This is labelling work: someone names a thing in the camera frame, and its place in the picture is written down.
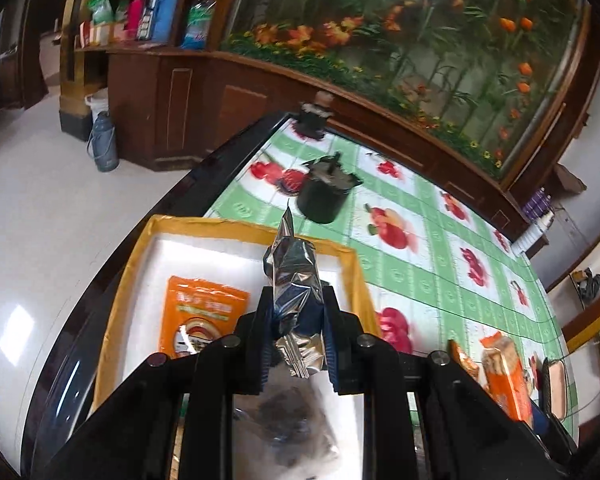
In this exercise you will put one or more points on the green blue bag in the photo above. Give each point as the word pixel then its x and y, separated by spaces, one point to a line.
pixel 199 25

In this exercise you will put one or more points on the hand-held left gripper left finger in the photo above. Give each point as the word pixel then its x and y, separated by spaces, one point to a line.
pixel 266 355

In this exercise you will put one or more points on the black object on shelf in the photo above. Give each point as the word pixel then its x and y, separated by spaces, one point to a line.
pixel 587 285

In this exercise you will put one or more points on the white spray bottle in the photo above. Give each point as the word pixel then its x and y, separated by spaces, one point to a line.
pixel 530 234

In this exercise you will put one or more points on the red white box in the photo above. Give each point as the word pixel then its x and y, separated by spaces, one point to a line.
pixel 94 34

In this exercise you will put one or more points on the orange cracker tray pack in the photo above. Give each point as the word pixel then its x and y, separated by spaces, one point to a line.
pixel 507 380

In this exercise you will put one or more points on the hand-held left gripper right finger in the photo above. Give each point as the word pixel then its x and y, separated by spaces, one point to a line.
pixel 330 350

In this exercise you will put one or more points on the black lidded jar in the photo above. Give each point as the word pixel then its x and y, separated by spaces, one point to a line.
pixel 325 195

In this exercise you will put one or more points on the glass flower display case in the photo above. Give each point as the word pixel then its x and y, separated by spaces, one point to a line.
pixel 405 50

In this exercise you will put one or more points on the silver foil snack packet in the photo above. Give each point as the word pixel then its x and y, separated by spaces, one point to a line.
pixel 292 280

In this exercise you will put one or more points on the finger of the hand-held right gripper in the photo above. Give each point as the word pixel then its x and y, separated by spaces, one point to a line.
pixel 555 435

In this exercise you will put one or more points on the large orange snack packet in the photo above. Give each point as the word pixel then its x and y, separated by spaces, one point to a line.
pixel 200 305

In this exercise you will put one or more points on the black jar with cork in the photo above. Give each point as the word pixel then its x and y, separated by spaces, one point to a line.
pixel 311 120

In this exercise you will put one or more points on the white foam box yellow tape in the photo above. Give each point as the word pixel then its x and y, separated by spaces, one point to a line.
pixel 205 260

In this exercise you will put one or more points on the small orange snack packet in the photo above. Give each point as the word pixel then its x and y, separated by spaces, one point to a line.
pixel 464 360

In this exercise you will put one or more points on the red bag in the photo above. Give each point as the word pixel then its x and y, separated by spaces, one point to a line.
pixel 135 15

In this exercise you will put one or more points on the grey blue thermos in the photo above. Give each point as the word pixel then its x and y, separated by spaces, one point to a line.
pixel 103 145

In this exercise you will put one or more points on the light green bag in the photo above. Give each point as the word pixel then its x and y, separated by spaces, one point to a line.
pixel 101 10

